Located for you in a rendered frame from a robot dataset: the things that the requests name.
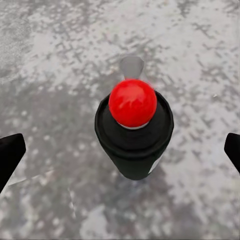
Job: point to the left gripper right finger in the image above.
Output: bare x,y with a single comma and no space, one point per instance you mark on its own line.
232,149

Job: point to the pesticide atomizer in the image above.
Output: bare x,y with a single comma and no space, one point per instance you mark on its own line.
134,123

